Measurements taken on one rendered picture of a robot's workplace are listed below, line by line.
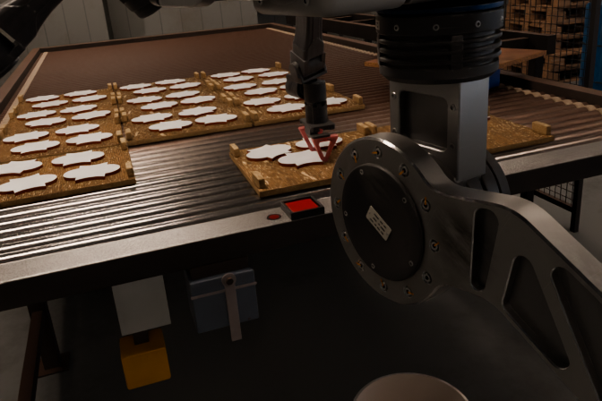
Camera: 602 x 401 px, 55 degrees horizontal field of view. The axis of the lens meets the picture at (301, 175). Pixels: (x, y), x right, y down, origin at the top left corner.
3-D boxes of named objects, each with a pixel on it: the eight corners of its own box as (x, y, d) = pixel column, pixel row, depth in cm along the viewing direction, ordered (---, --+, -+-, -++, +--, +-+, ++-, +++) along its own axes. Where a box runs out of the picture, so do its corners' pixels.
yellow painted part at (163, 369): (171, 379, 121) (153, 281, 113) (127, 391, 118) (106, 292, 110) (167, 356, 128) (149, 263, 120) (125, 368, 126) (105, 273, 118)
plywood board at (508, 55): (546, 55, 224) (546, 50, 224) (472, 77, 194) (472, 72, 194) (440, 47, 261) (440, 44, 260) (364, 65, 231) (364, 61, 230)
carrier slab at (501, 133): (554, 140, 156) (554, 135, 155) (421, 167, 144) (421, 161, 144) (476, 115, 187) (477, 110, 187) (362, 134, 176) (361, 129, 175)
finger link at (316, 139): (314, 166, 146) (313, 132, 143) (306, 158, 152) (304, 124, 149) (339, 162, 148) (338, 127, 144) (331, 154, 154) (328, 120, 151)
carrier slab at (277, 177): (417, 167, 144) (417, 161, 144) (260, 198, 133) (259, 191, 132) (360, 134, 176) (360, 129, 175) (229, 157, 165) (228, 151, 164)
